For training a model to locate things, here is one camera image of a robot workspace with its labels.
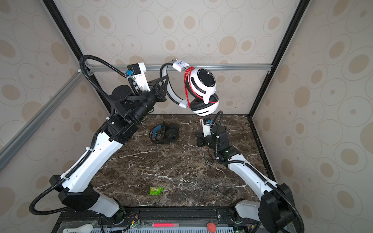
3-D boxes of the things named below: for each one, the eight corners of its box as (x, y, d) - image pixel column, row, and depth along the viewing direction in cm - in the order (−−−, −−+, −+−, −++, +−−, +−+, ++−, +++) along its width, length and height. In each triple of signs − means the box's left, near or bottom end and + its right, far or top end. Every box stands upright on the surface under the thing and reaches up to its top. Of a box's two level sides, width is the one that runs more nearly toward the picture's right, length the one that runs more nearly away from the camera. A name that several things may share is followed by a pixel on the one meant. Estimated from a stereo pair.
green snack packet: (149, 195, 82) (148, 193, 80) (150, 188, 85) (149, 187, 82) (163, 195, 82) (162, 193, 80) (164, 188, 85) (163, 187, 82)
